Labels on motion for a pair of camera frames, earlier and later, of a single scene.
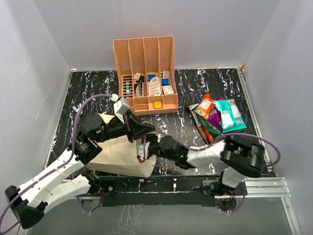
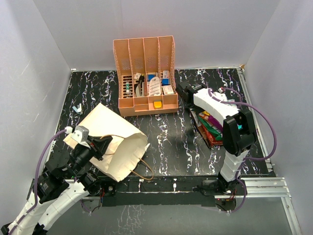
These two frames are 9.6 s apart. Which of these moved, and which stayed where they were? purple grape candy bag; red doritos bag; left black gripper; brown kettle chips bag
Moved: left black gripper
Stayed: red doritos bag; purple grape candy bag; brown kettle chips bag
